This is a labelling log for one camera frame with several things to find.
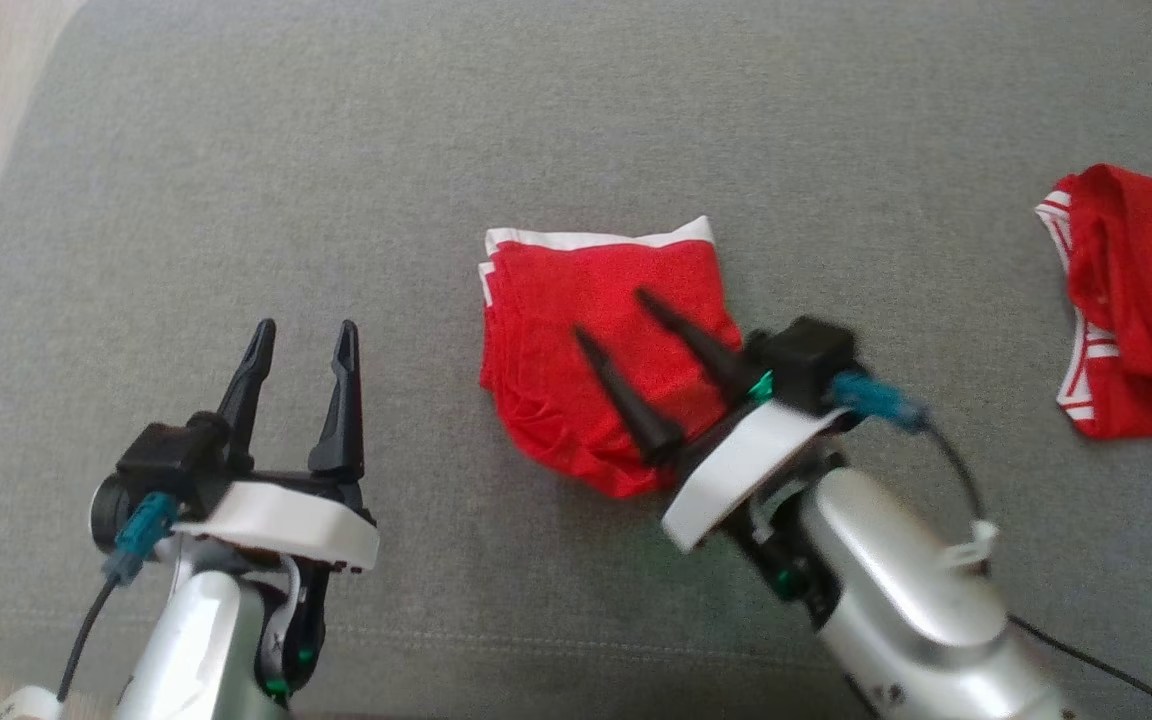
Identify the red mesh shorts white trim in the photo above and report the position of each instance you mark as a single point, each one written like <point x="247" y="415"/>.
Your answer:
<point x="556" y="400"/>

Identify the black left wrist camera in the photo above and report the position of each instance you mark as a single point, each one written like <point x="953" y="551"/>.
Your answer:
<point x="166" y="460"/>

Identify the blue left camera connector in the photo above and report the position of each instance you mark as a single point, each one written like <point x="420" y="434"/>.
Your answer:
<point x="141" y="535"/>

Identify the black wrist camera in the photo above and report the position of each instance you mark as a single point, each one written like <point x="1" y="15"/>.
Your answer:
<point x="166" y="460"/>
<point x="806" y="360"/>

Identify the blue camera connector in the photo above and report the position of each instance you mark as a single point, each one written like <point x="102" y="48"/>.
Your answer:
<point x="141" y="535"/>
<point x="876" y="398"/>

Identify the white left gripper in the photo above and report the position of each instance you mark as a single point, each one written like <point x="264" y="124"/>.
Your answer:
<point x="286" y="525"/>

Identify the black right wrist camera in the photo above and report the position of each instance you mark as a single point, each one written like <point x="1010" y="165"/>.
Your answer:
<point x="806" y="360"/>

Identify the blue right camera connector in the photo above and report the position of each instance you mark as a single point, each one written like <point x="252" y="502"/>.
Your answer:
<point x="876" y="398"/>

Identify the grey fabric sofa seat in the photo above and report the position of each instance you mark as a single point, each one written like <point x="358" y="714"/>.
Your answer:
<point x="436" y="150"/>

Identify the red basketball jersey number 23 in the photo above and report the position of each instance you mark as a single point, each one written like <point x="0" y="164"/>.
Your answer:
<point x="1146" y="300"/>

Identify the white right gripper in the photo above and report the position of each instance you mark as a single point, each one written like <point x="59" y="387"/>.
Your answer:
<point x="726" y="470"/>

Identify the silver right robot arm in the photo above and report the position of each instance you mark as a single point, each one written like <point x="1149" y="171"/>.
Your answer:
<point x="906" y="600"/>

